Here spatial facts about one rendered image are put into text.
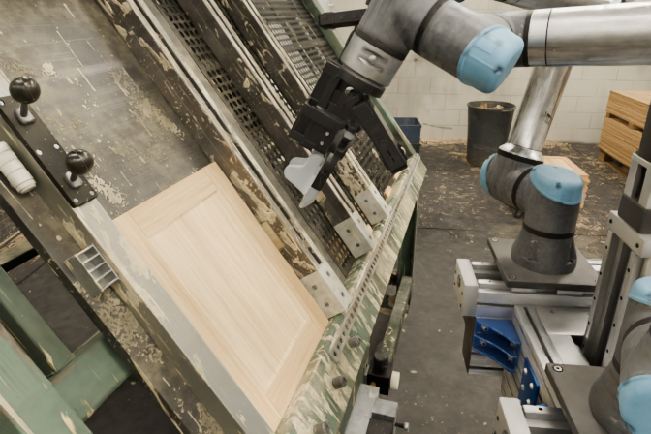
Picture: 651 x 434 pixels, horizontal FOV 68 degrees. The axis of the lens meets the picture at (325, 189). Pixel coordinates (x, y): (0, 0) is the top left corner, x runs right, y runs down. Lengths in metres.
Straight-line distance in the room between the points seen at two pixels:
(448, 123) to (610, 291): 5.41
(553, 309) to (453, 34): 0.86
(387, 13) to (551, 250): 0.79
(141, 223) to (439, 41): 0.61
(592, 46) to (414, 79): 5.63
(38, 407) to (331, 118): 0.50
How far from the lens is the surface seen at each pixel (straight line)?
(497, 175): 1.30
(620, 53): 0.70
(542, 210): 1.21
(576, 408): 0.92
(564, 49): 0.70
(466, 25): 0.60
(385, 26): 0.62
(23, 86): 0.77
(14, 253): 2.11
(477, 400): 2.41
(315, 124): 0.65
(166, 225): 0.97
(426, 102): 6.34
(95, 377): 0.86
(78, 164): 0.74
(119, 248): 0.86
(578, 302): 1.33
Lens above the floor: 1.63
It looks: 21 degrees down
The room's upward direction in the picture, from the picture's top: straight up
